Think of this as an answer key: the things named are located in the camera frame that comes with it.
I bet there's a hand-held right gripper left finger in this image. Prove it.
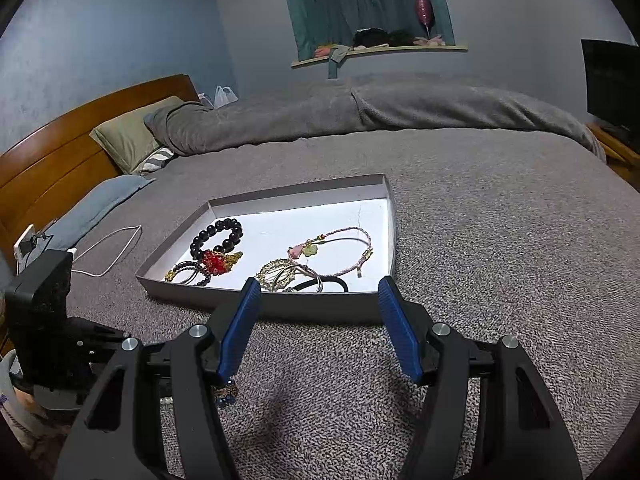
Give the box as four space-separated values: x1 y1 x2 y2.
52 276 262 480

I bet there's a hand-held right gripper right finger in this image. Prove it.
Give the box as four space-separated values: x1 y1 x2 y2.
377 276 583 480

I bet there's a gold chain bracelet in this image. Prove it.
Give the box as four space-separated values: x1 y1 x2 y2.
256 259 307 292

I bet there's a red gold tassel charm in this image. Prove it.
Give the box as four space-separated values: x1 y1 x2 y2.
200 249 244 277

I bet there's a black hair tie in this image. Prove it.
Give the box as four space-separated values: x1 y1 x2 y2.
287 275 350 295

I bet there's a thin garnet bead bracelet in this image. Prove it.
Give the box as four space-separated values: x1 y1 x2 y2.
165 259 212 289

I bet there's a silver bangle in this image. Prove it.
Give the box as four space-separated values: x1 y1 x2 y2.
265 265 324 295

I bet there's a large dark bead bracelet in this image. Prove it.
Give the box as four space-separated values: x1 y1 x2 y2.
190 217 245 261

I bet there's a grey cardboard box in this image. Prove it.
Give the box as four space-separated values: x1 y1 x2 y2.
136 174 397 325

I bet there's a pink cord necklace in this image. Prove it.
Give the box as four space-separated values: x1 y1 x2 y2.
287 226 375 282

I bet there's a person's left forearm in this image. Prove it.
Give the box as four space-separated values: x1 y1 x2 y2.
0 350 71 446

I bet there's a white power adapter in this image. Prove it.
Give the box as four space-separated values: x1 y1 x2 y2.
14 225 38 262

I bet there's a grey knitted bed blanket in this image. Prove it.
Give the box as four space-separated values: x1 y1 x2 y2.
50 125 632 480

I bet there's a blue pillow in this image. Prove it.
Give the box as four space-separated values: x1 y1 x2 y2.
37 175 156 253

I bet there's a wooden headboard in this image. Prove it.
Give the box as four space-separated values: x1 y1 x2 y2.
0 74 201 261

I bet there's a striped pillow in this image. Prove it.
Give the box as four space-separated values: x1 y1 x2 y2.
140 147 176 176

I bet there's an olive green pillow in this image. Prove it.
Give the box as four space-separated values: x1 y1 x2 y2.
90 96 183 173

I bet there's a grey duvet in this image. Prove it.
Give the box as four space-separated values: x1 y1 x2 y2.
144 72 607 163

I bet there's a window sill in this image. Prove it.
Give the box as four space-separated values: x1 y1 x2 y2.
291 44 469 67

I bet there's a grey hanging garment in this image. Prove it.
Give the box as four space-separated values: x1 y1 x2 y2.
327 45 351 80

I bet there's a wooden stand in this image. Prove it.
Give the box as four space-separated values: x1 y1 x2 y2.
586 122 640 181

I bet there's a black clothing pile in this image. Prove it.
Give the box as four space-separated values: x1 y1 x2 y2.
352 28 416 49

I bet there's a black television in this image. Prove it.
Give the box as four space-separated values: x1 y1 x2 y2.
581 39 640 136

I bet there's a teal curtain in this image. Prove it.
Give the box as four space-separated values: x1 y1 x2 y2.
276 0 456 61

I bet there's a white charging cable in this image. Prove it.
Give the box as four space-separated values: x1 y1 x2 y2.
69 225 143 278

